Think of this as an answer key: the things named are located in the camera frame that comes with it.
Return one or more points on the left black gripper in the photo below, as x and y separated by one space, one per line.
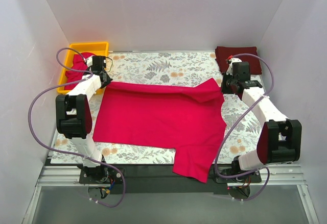
105 80

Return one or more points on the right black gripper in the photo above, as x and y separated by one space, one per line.
226 87

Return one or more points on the bright red t-shirt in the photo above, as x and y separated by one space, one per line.
186 119

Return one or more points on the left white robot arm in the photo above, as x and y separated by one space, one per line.
74 119

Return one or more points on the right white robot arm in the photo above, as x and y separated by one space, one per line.
280 138

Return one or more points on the yellow plastic bin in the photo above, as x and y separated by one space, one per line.
96 48

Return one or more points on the red t-shirt in bin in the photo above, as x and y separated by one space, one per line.
78 64

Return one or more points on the folded dark red t-shirt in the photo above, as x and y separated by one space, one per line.
222 53

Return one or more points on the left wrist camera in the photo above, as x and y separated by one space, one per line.
89 61

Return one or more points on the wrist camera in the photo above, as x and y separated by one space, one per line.
89 61
230 61

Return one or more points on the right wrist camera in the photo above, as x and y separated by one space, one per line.
230 61

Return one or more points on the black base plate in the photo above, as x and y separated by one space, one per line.
159 178

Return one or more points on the aluminium rail frame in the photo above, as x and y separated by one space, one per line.
152 193

